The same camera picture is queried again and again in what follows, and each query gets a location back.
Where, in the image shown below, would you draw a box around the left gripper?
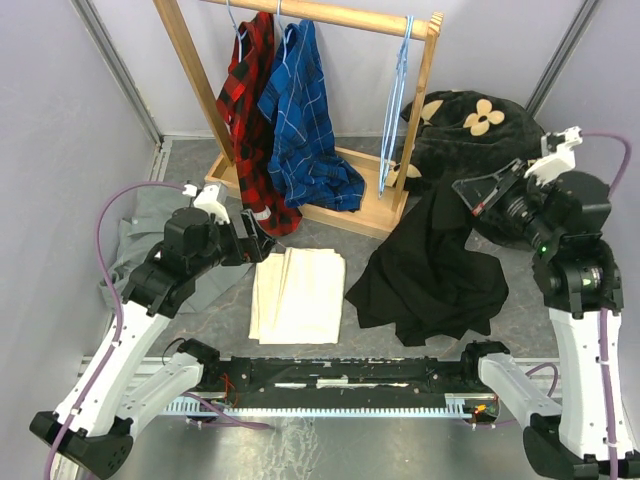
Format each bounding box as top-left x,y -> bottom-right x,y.
190,208 -> 277,277

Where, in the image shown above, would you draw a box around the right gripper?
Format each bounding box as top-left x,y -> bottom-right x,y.
453,159 -> 562,252

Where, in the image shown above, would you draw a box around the wooden clothes rack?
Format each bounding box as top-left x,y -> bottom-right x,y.
156,1 -> 443,239

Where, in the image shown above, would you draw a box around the black shirt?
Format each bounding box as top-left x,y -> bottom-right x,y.
345,176 -> 509,347

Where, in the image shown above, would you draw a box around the light blue hangers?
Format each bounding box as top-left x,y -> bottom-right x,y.
378,15 -> 414,198

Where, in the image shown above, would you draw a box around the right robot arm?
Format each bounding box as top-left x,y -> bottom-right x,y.
452,160 -> 639,479

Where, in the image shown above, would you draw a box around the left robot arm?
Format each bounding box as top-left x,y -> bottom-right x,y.
30,207 -> 276,479

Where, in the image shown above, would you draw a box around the blue plaid shirt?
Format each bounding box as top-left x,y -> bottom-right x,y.
258,20 -> 365,212

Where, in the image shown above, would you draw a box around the grey shirt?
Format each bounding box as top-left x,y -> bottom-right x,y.
108,185 -> 250,314

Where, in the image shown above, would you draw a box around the red plaid shirt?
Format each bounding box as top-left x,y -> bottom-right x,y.
217,12 -> 302,237

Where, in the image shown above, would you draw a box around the blue hanger under red shirt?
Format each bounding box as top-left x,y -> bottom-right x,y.
225,0 -> 247,62

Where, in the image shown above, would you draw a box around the cream folded cloth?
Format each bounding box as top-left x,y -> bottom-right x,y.
249,248 -> 346,345

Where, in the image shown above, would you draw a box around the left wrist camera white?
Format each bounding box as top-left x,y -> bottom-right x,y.
182,182 -> 231,225

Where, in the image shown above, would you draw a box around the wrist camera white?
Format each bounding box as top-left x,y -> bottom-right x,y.
524,126 -> 583,186
182,182 -> 231,225

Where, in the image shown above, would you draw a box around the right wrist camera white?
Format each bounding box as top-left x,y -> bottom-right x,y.
524,126 -> 583,186

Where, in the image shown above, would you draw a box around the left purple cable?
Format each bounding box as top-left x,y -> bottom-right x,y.
44,180 -> 194,480

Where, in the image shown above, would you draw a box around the purple cable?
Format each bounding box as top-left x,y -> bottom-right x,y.
514,132 -> 634,480
44,180 -> 194,480

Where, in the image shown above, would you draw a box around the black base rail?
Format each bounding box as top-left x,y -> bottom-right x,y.
195,357 -> 489,410

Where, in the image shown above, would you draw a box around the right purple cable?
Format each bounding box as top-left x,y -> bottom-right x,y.
514,132 -> 634,480

